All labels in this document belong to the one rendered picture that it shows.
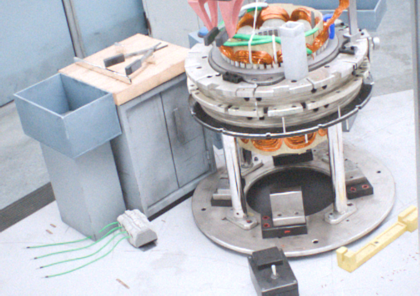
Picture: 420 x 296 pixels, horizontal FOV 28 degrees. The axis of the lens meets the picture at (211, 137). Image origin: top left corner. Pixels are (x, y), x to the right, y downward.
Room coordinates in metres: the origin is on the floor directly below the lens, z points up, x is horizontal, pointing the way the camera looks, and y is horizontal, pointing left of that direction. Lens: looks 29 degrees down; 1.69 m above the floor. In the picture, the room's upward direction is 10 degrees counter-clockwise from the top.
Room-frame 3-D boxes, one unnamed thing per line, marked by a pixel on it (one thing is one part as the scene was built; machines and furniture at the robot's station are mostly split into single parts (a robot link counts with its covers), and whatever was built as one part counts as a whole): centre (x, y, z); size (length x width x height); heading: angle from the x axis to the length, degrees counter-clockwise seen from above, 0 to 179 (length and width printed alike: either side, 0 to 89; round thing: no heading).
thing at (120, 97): (1.48, 0.13, 1.05); 0.20 x 0.19 x 0.02; 128
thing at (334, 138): (1.25, -0.21, 0.91); 0.02 x 0.02 x 0.21
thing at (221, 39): (1.21, -0.04, 1.19); 0.04 x 0.01 x 0.02; 149
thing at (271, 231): (1.23, -0.10, 0.81); 0.08 x 0.05 x 0.02; 84
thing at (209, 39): (1.22, -0.03, 1.19); 0.04 x 0.01 x 0.02; 149
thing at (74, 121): (1.39, 0.25, 0.92); 0.17 x 0.11 x 0.28; 38
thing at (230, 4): (1.23, -0.05, 1.23); 0.07 x 0.07 x 0.09; 59
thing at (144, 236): (1.31, 0.17, 0.80); 0.10 x 0.05 x 0.04; 24
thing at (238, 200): (1.28, -0.03, 0.91); 0.02 x 0.02 x 0.21
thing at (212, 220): (1.35, -0.13, 0.80); 0.39 x 0.39 x 0.01
